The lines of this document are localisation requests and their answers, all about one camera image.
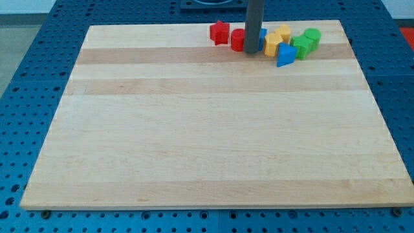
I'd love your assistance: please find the light wooden board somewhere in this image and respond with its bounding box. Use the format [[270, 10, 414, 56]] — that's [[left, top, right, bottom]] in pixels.
[[20, 20, 413, 210]]

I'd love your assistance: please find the red star block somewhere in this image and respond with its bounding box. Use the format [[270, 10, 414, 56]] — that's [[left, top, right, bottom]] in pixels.
[[209, 20, 230, 45]]

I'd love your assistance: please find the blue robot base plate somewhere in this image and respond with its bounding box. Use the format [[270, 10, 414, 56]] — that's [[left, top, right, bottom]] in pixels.
[[179, 0, 248, 11]]

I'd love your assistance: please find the red cylinder block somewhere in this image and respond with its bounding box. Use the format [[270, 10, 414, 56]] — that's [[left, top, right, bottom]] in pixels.
[[230, 28, 245, 52]]

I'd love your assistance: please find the blue cube block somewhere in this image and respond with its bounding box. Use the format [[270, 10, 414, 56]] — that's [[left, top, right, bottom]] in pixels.
[[258, 28, 267, 51]]

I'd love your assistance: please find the yellow hexagon block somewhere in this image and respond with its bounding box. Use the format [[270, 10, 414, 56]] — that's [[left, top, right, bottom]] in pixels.
[[263, 33, 283, 57]]

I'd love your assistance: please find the green star block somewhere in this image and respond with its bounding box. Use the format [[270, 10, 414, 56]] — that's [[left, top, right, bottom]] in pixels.
[[290, 35, 313, 60]]

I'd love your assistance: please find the grey cylindrical robot arm rod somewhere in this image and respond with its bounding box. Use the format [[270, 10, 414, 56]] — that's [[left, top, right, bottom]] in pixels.
[[244, 0, 265, 54]]

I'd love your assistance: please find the green cylinder block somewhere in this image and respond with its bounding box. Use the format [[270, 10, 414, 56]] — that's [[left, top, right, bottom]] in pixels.
[[304, 28, 322, 51]]

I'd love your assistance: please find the yellow cylinder block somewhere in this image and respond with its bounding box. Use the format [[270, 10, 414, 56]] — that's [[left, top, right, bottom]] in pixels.
[[274, 24, 291, 44]]

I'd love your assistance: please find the blue triangle block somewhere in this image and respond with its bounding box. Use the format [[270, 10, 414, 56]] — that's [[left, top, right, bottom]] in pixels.
[[276, 43, 298, 67]]

